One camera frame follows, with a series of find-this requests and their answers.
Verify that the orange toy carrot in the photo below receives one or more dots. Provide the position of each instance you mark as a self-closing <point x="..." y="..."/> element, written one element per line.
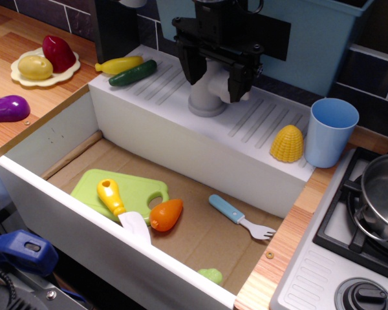
<point x="165" y="215"/>

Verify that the white toy sink unit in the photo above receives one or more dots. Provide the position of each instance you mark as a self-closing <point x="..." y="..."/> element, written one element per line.
<point x="228" y="152"/>

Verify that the green toy cutting board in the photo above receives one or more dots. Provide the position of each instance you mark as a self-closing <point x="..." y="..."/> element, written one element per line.
<point x="136" y="192"/>

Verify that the blue handled toy fork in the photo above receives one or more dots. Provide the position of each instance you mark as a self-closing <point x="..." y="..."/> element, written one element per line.
<point x="258" y="232"/>

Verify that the yellow toy corn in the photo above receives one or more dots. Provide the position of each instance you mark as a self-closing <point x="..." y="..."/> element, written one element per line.
<point x="288" y="145"/>

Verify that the light blue plastic cup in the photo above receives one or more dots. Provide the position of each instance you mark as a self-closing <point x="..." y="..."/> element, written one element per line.
<point x="330" y="126"/>

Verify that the brown cardboard sheet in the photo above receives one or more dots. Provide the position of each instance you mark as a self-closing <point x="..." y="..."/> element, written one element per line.
<point x="202" y="238"/>

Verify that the black stove knob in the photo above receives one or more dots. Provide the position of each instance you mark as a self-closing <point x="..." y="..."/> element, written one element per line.
<point x="361" y="294"/>

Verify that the cream scalloped plate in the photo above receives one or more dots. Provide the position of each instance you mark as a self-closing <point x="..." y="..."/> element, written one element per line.
<point x="53" y="79"/>

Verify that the yellow handled toy knife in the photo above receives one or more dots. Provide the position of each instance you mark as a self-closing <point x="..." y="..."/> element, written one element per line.
<point x="133" y="222"/>

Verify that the steel cooking pot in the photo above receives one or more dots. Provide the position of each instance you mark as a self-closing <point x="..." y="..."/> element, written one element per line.
<point x="372" y="214"/>

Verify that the purple toy eggplant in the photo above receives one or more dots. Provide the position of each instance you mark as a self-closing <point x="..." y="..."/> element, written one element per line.
<point x="13" y="108"/>

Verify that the blue plastic clamp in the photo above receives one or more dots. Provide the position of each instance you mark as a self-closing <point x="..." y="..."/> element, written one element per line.
<point x="28" y="252"/>

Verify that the light green toy vegetable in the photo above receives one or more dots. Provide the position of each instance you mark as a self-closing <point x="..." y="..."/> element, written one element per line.
<point x="212" y="274"/>

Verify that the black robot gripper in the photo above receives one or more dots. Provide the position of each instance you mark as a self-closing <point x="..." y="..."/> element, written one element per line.
<point x="221" y="31"/>

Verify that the teal plastic bin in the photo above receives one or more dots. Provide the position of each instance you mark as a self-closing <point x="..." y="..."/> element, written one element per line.
<point x="303" y="41"/>

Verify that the green toy cucumber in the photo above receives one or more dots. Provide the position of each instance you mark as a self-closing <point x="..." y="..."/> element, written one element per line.
<point x="135" y="74"/>

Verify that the yellow toy potato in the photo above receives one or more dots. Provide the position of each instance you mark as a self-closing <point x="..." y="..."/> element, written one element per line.
<point x="35" y="67"/>

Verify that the red toy pepper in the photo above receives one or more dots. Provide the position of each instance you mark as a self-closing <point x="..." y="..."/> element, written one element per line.
<point x="59" y="53"/>

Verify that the grey toy stove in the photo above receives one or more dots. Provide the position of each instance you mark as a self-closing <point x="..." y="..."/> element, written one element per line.
<point x="314" y="273"/>

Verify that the black stove grate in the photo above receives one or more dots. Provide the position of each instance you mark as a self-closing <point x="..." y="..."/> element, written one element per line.
<point x="338" y="231"/>

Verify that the grey toy faucet with lever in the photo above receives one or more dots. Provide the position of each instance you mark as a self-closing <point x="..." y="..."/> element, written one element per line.
<point x="210" y="96"/>

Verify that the yellow toy squash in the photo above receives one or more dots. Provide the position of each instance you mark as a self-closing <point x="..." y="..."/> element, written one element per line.
<point x="118" y="65"/>

